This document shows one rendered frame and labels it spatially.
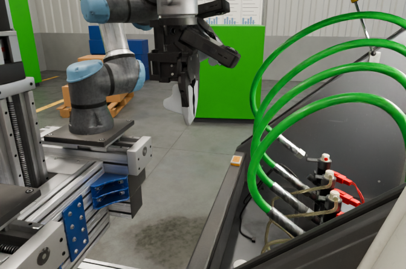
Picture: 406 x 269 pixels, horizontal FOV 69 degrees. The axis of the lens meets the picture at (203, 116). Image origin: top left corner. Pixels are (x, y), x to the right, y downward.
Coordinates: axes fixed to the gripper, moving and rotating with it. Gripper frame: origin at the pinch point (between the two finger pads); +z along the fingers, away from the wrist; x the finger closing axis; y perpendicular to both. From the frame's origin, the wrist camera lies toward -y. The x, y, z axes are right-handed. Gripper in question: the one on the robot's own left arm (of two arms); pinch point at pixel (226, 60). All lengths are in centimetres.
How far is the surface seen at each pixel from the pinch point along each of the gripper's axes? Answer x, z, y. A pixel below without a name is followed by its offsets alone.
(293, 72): 9.3, 13.8, -11.6
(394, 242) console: 34, 38, -12
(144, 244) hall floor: -82, 28, 137
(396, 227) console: 31, 37, -12
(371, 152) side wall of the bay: -41, 41, -10
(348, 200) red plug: 4.2, 39.6, -4.5
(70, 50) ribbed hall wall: -484, -485, 452
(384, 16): 0.6, 14.5, -29.8
